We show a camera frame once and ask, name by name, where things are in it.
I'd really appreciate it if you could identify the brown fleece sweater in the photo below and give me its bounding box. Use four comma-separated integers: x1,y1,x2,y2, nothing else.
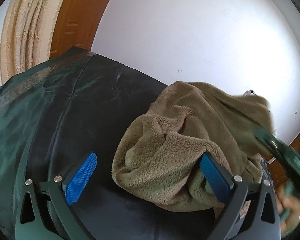
111,81,273,212

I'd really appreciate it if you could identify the person's right hand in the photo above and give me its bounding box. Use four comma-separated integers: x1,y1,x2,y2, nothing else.
276,180,300,238

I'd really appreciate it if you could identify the beige pleated curtain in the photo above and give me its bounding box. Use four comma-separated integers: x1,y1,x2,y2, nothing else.
0,0,63,83

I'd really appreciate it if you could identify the brown wooden door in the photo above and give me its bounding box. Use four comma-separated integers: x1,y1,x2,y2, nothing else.
50,0,110,59

